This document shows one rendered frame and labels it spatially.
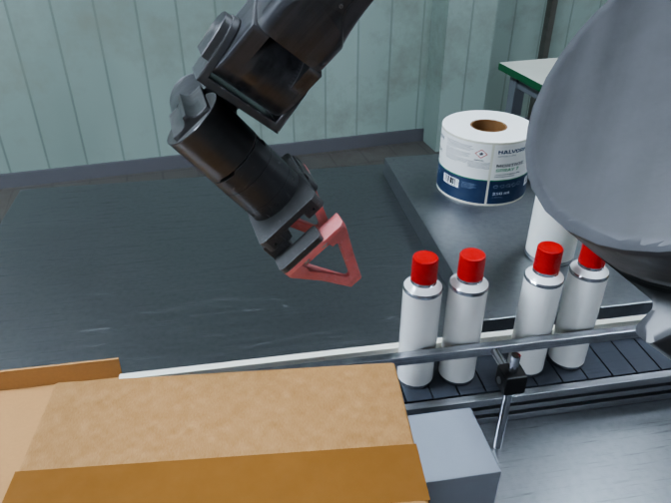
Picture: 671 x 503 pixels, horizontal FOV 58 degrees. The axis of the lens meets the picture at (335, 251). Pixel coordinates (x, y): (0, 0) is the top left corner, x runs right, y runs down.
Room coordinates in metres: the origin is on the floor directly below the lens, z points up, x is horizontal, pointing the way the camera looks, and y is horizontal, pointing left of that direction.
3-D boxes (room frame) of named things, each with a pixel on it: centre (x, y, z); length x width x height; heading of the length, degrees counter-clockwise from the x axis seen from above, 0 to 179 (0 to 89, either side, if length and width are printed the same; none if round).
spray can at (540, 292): (0.67, -0.28, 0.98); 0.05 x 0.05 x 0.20
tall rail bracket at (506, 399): (0.59, -0.22, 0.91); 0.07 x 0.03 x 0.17; 10
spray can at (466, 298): (0.65, -0.17, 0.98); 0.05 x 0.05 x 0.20
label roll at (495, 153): (1.27, -0.33, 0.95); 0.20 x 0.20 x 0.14
